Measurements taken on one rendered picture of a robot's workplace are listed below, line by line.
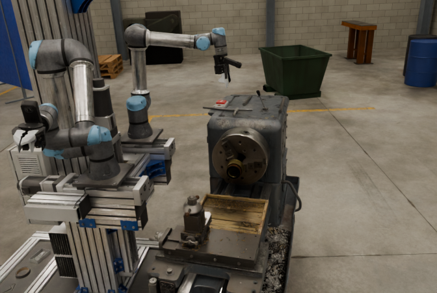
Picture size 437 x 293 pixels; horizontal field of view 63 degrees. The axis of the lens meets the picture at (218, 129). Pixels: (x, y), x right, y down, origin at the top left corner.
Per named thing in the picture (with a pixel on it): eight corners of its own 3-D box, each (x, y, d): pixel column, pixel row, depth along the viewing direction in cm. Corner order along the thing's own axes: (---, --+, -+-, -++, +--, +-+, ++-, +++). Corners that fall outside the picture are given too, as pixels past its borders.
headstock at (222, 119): (227, 140, 279) (225, 92, 265) (289, 144, 266) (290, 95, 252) (205, 177, 225) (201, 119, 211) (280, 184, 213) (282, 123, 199)
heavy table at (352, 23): (338, 54, 1089) (341, 21, 1053) (352, 54, 1088) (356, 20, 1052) (356, 64, 939) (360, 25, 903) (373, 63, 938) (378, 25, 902)
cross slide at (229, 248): (170, 230, 166) (170, 222, 165) (261, 243, 155) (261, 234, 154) (155, 254, 151) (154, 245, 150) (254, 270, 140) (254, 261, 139)
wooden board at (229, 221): (205, 199, 201) (205, 192, 200) (268, 206, 192) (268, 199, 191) (187, 231, 175) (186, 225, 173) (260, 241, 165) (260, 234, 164)
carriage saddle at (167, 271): (172, 238, 170) (171, 227, 168) (268, 252, 158) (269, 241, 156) (144, 285, 144) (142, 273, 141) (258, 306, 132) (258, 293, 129)
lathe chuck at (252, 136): (212, 169, 214) (221, 122, 201) (262, 184, 209) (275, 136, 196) (207, 176, 206) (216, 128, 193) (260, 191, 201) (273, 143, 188)
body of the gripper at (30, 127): (43, 151, 114) (51, 138, 125) (41, 127, 111) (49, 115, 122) (17, 151, 113) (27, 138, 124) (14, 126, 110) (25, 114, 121)
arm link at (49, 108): (61, 121, 139) (56, 100, 136) (55, 130, 129) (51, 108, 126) (39, 123, 138) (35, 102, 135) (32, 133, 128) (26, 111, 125)
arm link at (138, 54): (129, 115, 220) (123, 24, 200) (133, 108, 234) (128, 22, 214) (149, 115, 220) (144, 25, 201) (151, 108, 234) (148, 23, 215)
